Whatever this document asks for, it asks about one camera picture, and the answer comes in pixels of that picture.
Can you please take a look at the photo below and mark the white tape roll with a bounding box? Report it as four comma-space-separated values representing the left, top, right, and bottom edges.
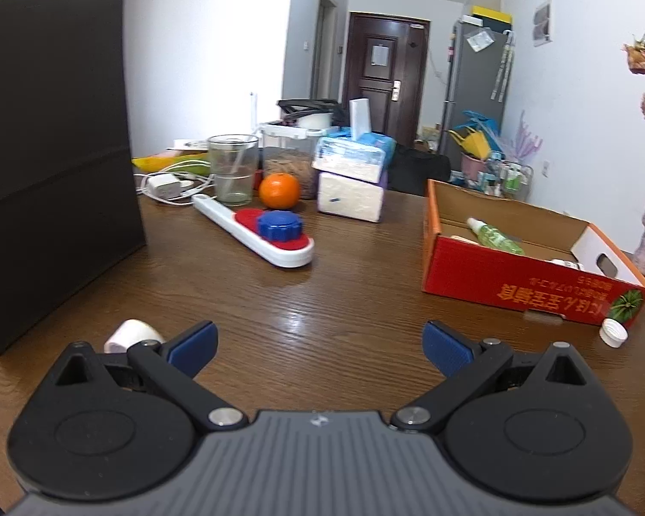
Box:
103, 319, 165, 354

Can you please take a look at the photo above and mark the beige cube adapter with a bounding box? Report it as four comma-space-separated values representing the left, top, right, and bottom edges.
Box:
450, 235, 480, 246

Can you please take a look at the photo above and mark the green spray bottle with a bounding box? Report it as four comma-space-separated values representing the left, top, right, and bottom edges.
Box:
467, 218, 524, 255

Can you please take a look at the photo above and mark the white spray bottle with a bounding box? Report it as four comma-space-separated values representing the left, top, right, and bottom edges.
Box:
547, 258, 584, 271

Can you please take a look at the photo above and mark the blue gear lid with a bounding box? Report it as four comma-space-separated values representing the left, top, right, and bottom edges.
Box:
256, 210, 303, 243

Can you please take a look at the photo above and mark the red cardboard box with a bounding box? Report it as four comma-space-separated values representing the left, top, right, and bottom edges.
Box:
422, 179, 645, 326

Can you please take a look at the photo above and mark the white bottle cap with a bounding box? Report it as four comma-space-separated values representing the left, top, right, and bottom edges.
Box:
599, 318, 628, 348

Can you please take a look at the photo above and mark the white red jar opener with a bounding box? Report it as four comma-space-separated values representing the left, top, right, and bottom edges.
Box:
192, 194, 314, 269

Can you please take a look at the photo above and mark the black paper bag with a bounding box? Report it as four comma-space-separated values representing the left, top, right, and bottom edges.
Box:
0, 0, 145, 354

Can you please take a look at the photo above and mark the purple tissue pack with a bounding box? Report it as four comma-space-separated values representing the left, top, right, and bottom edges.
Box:
316, 172, 384, 222

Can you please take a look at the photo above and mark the black folding chair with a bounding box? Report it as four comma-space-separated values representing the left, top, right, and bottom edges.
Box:
388, 146, 451, 196

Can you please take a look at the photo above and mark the banana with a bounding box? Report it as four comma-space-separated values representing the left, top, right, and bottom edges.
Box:
131, 151, 211, 175

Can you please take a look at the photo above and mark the orange fruit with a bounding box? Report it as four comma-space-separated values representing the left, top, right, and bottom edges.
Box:
258, 172, 300, 210

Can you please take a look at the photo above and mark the glass cup with straw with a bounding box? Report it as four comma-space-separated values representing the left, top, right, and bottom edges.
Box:
208, 134, 260, 207

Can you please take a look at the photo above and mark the blue tissue pack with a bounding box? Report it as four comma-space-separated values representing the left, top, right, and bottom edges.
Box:
312, 98, 396, 184

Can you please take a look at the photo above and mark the clear food container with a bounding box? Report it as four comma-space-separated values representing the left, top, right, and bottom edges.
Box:
260, 123, 329, 199

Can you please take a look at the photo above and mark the grey refrigerator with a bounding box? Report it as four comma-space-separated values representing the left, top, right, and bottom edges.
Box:
439, 20, 508, 164

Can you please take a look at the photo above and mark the dark brown door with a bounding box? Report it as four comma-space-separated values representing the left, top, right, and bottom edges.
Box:
342, 12, 430, 147

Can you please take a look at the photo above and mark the yellow box on fridge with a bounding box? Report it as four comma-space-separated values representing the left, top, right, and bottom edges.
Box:
470, 5, 513, 25

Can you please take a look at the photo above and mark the white charger with cable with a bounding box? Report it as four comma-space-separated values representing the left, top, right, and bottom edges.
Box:
134, 159, 214, 206

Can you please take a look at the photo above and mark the metal wire rack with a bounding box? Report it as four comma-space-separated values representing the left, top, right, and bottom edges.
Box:
476, 161, 534, 202

